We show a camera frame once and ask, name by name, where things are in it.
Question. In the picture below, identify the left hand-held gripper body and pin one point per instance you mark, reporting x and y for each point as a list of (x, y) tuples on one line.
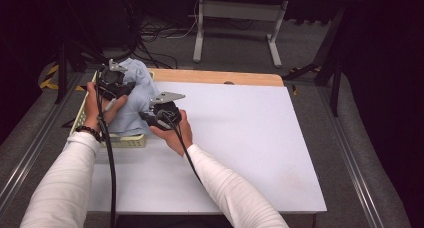
[(111, 78)]

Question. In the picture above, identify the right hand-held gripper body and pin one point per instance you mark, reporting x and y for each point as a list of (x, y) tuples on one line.
[(166, 109)]

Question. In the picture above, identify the light blue tank top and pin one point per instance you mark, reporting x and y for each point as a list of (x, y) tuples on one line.
[(136, 101)]

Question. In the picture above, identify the cream perforated plastic basket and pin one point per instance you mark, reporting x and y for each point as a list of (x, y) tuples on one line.
[(80, 116)]

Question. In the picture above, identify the person's right hand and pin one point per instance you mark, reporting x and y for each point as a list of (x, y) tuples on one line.
[(176, 134)]

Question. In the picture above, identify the person's left hand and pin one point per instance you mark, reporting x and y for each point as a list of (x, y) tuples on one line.
[(91, 104)]

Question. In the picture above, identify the black tripod stand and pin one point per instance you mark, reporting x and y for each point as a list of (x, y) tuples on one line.
[(71, 61)]

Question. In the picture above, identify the black metal stand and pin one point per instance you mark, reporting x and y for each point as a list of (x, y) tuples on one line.
[(328, 61)]

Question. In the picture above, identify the white metal desk frame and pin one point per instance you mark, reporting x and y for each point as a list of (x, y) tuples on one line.
[(240, 11)]

